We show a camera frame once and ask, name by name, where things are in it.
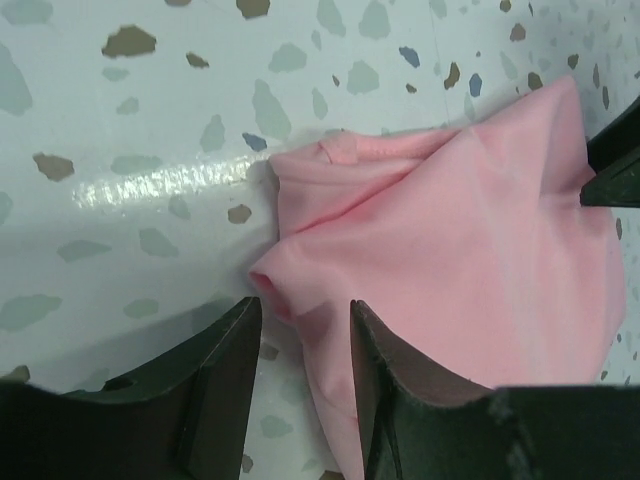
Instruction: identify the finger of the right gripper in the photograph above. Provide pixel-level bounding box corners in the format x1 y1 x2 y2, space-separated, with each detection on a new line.
587 97 640 173
580 158 640 209

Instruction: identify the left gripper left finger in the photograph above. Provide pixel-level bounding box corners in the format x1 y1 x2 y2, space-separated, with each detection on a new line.
1 297 262 479

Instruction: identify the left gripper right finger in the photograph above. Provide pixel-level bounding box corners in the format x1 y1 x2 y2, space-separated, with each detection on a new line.
350 301 639 479

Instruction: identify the pink t shirt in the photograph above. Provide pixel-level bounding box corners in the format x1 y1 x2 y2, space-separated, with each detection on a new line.
249 76 626 479

